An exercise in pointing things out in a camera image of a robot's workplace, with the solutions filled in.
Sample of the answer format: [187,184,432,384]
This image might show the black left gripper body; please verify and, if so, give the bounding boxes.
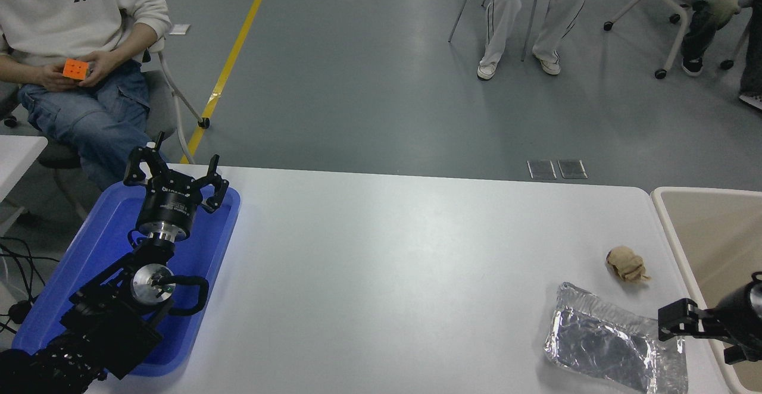
[136,174,207,232]

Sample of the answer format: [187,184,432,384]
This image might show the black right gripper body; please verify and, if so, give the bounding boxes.
[711,282,762,348]

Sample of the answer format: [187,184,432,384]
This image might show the silver foil tray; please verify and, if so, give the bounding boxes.
[544,282,688,394]

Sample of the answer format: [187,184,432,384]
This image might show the person's left hand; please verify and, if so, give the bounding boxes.
[77,50,123,88]

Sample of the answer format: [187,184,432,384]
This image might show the person's right hand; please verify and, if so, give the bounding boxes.
[37,62,76,92]

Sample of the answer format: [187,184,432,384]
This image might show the grey wheeled office chair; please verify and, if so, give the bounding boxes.
[0,36,211,222]

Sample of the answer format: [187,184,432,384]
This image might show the blue plastic tray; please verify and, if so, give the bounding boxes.
[12,180,242,378]

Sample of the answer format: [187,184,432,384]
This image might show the crumpled tan paper ball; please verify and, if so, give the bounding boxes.
[606,246,651,283]

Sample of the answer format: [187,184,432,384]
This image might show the large pale bin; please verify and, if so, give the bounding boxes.
[651,187,762,394]

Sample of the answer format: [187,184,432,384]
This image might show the small white side table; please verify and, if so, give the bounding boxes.
[0,135,48,237]

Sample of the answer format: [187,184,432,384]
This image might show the person with puzzle cube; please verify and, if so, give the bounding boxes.
[0,0,173,191]

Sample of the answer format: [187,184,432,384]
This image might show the white-framed wheeled chair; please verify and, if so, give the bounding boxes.
[603,0,752,79]

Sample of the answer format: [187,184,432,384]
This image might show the person in dark trousers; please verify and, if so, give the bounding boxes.
[670,0,762,110]

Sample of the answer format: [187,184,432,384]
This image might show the person in pale trousers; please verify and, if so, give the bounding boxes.
[476,0,587,80]

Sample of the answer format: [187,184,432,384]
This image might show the white metal-legged chair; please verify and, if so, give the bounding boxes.
[448,0,561,61]

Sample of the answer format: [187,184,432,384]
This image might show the black floor cables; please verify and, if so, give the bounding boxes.
[0,237,60,335]

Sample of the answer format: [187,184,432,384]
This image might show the black cable plug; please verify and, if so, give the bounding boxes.
[7,301,33,325]

